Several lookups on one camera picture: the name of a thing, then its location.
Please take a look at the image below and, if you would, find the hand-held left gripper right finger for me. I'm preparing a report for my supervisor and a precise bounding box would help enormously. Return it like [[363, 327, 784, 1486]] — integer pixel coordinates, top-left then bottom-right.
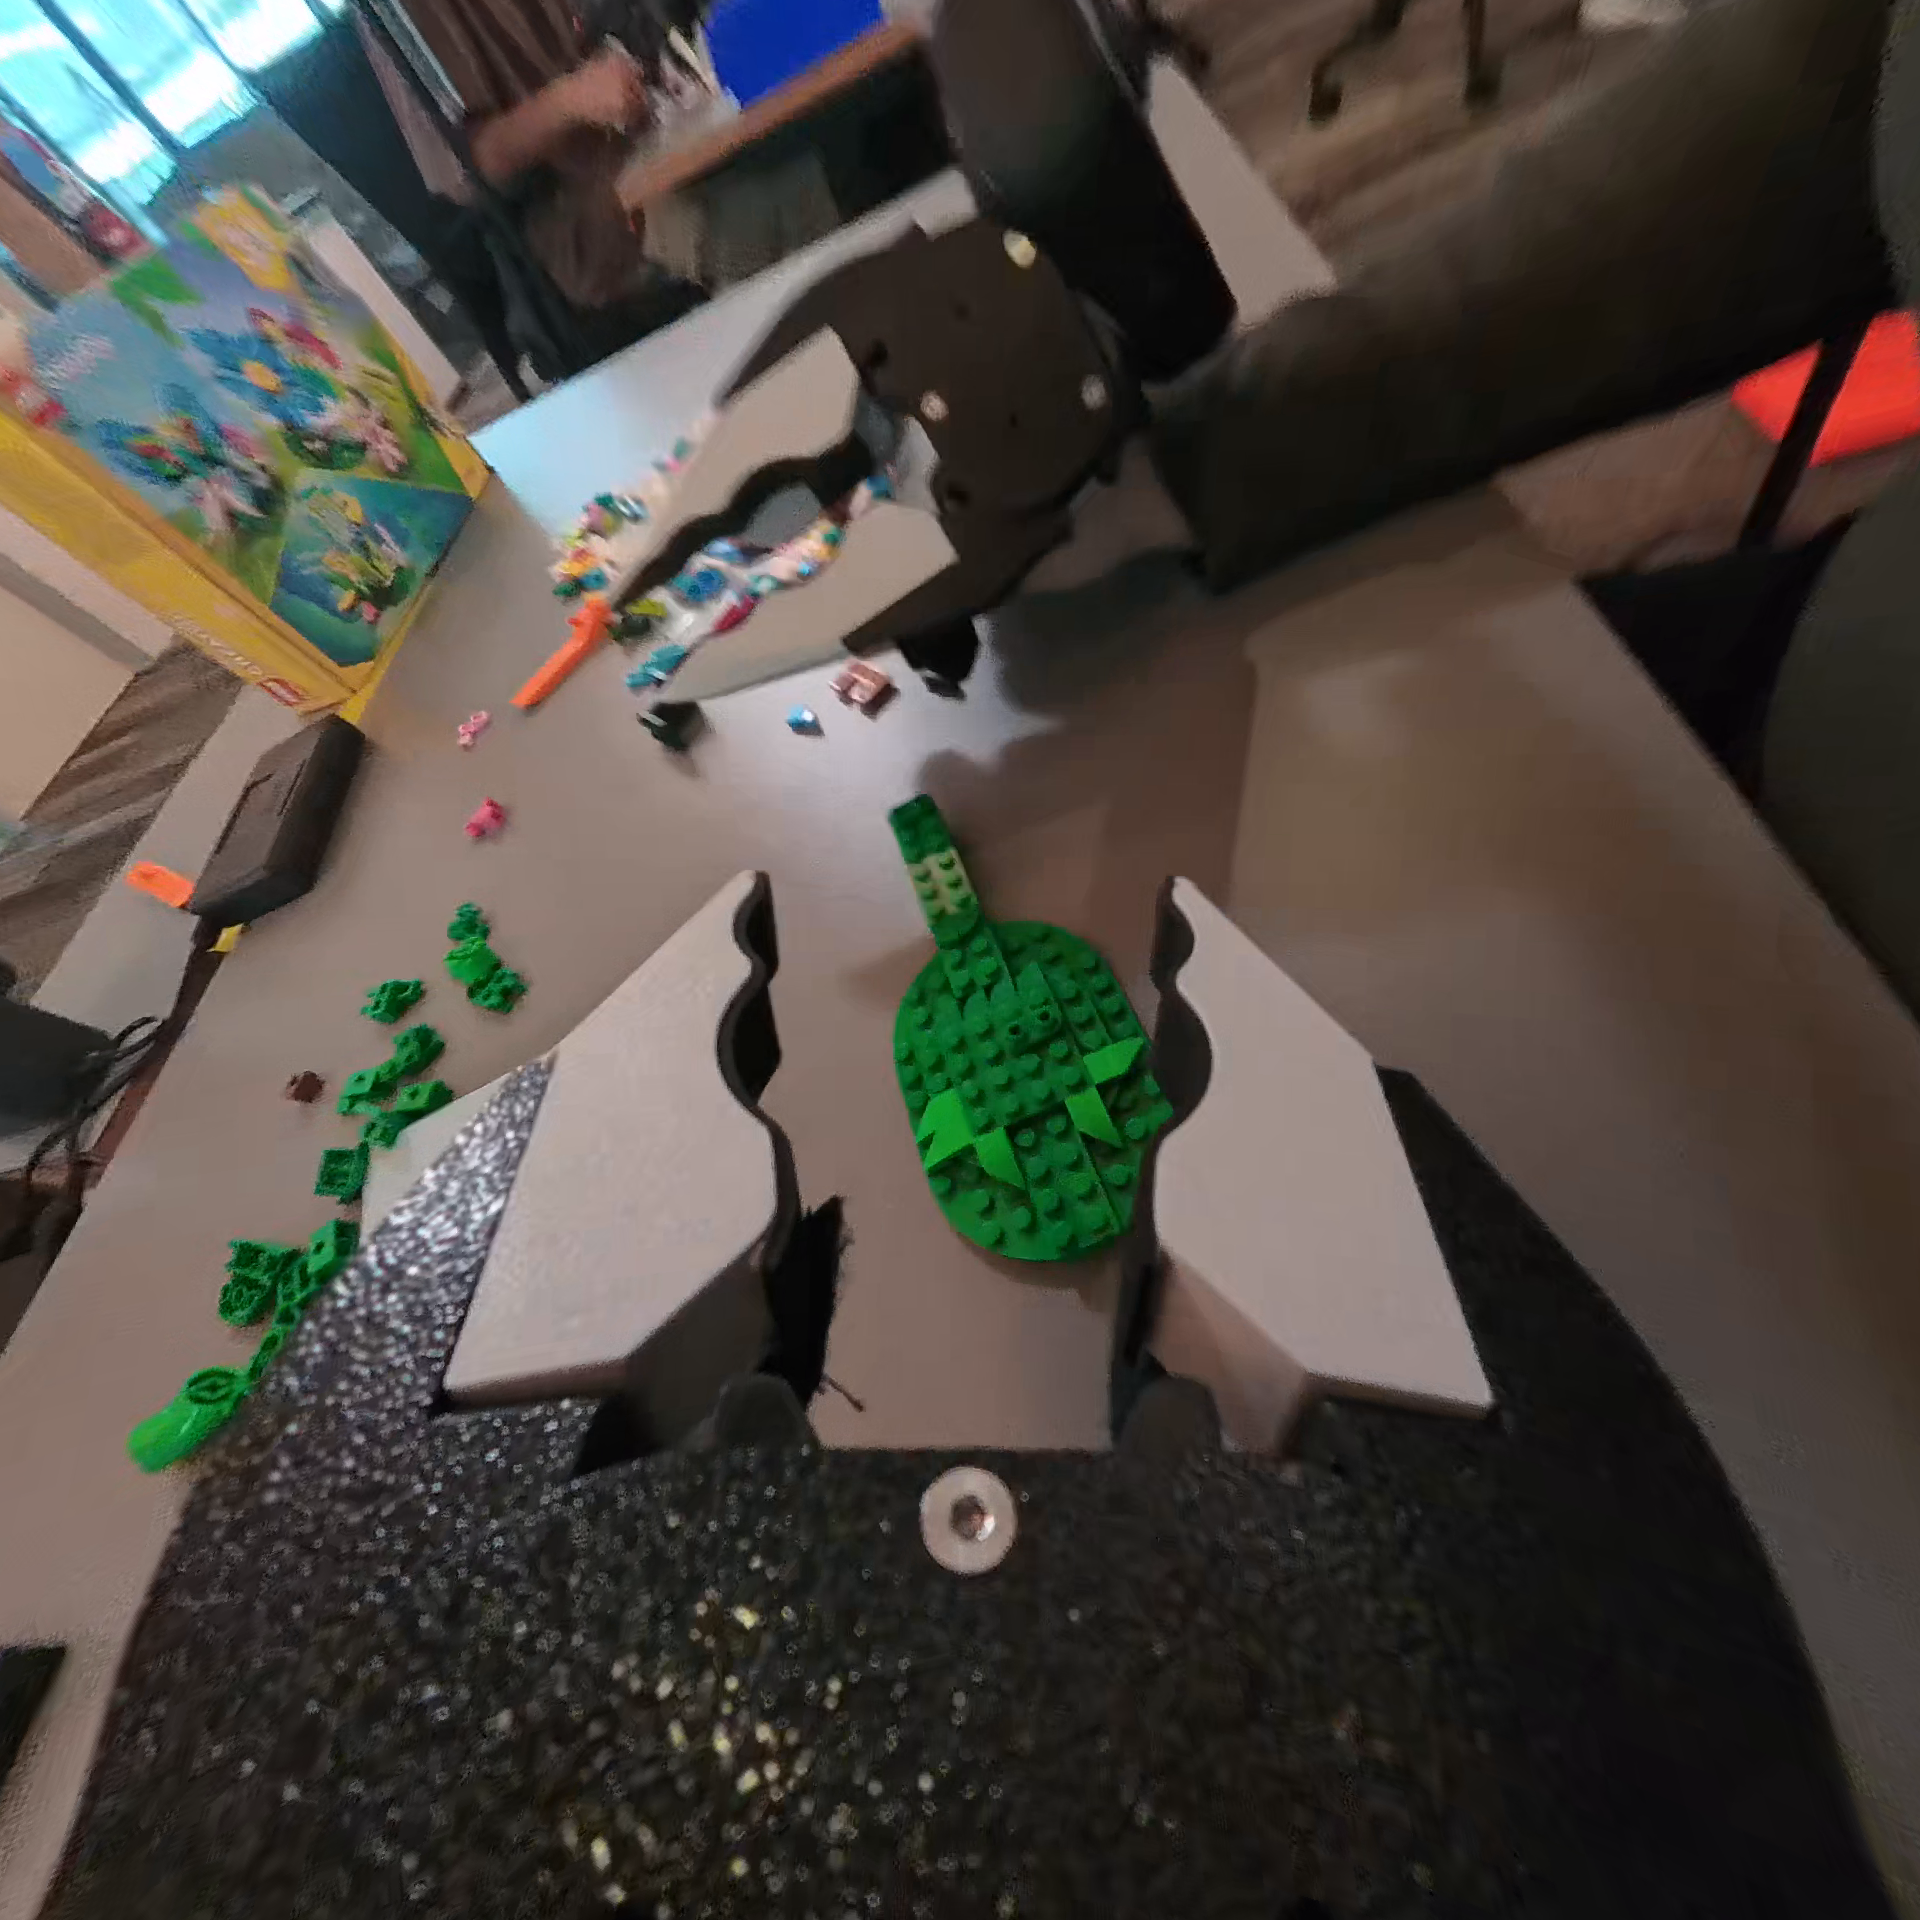
[[1110, 877, 1498, 1457]]

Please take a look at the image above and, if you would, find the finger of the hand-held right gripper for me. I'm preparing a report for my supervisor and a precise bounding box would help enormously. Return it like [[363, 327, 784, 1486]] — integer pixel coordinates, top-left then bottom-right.
[[657, 499, 967, 709], [597, 332, 903, 604]]

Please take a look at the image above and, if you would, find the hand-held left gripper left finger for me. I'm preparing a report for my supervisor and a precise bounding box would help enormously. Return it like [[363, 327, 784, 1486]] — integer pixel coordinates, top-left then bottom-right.
[[442, 870, 853, 1457]]

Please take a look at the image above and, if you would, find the green brick leaf build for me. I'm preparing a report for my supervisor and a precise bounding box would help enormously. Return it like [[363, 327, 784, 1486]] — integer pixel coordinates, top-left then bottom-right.
[[889, 794, 1176, 1265]]

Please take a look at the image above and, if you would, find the grey desk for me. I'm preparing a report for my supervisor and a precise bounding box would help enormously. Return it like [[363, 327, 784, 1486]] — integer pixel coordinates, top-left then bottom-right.
[[0, 150, 1920, 1920]]

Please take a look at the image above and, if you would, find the pile of colourful bricks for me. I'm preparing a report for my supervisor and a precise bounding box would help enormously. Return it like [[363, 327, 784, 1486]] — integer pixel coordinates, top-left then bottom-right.
[[550, 435, 903, 698]]

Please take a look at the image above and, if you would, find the cluster of small green bricks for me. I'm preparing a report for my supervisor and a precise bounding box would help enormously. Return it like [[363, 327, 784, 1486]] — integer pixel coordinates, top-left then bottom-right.
[[129, 901, 531, 1476]]

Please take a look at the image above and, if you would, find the tan office table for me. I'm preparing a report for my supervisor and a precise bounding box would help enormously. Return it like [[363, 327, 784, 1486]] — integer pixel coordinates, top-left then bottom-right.
[[613, 23, 930, 211]]

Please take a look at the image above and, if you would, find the orange brick separator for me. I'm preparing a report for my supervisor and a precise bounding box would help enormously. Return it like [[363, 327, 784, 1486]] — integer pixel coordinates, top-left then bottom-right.
[[510, 595, 616, 713]]

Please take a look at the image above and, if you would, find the blue plastic bin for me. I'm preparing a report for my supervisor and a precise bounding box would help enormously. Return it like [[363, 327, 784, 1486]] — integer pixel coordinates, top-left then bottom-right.
[[706, 0, 889, 108]]

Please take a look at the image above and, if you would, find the colourful toy box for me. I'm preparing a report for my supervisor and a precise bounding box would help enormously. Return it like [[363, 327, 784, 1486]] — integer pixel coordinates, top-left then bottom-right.
[[0, 180, 492, 715]]

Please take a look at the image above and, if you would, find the black rectangular device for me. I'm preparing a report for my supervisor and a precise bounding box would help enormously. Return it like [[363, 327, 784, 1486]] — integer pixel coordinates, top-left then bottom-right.
[[188, 720, 367, 926]]

